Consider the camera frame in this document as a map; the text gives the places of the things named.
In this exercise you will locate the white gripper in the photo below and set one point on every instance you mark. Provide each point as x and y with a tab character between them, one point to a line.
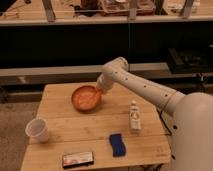
104	84

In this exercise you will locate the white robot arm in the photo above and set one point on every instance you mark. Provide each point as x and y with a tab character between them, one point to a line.
192	136

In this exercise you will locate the orange ceramic bowl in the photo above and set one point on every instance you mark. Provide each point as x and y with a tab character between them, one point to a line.
86	98

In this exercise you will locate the small white bottle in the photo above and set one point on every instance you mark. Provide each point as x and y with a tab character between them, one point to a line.
135	122

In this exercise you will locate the blue sponge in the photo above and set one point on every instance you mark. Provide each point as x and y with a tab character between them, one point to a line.
117	145

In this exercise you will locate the clutter on upper shelf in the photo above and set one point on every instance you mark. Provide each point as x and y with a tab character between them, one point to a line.
114	7

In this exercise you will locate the white plastic cup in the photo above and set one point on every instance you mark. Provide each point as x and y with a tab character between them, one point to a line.
38	130

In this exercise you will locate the black equipment on shelf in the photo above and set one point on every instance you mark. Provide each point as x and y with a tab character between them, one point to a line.
198	60

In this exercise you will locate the metal shelf rail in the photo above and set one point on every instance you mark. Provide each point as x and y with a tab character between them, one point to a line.
67	74

